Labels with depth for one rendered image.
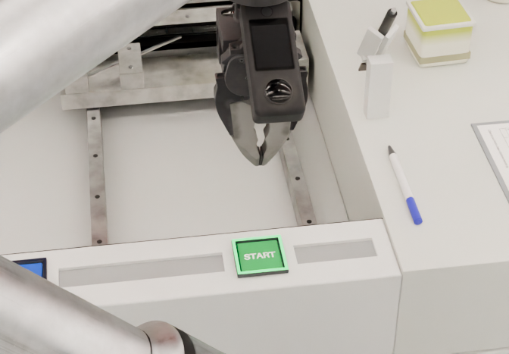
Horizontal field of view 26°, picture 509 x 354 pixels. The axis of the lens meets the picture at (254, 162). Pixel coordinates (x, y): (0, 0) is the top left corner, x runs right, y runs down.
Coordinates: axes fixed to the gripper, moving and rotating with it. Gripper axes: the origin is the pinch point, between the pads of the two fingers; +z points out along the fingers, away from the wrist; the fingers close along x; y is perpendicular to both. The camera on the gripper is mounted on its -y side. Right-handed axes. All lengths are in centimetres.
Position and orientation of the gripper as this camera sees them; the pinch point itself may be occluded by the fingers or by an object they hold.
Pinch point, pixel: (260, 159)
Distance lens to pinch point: 111.9
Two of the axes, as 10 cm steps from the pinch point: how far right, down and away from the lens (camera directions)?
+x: -9.9, 0.9, -1.1
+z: 0.0, 7.8, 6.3
